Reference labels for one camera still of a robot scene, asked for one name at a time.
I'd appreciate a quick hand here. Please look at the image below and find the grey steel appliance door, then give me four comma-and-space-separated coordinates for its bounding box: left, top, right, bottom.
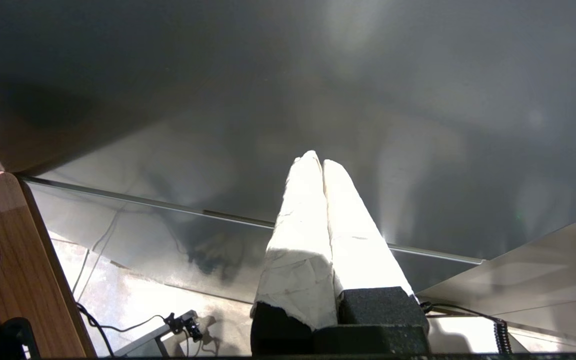
0, 0, 576, 306

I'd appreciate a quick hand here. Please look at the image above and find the small black clamp device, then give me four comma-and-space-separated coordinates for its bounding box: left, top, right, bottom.
164, 310, 205, 343

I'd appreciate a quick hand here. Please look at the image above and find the light grey cabinet front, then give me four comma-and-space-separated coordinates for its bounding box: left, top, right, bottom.
415, 210, 576, 346

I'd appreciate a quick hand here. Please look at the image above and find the black coiled cable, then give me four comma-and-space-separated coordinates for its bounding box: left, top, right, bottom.
418, 301, 514, 356

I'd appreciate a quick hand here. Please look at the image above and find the thin black floor cable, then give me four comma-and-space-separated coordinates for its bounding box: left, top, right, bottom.
75, 301, 174, 358

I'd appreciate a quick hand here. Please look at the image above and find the brown wooden panel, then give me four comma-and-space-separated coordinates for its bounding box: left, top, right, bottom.
0, 171, 98, 360

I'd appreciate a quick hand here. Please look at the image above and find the grey metal bracket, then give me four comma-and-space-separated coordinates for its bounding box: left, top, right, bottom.
113, 320, 199, 358

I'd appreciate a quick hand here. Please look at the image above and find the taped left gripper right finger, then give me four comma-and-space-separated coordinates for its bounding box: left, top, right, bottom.
323, 159, 430, 331

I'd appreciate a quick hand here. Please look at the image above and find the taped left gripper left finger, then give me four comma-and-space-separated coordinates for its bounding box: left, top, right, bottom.
250, 150, 340, 356

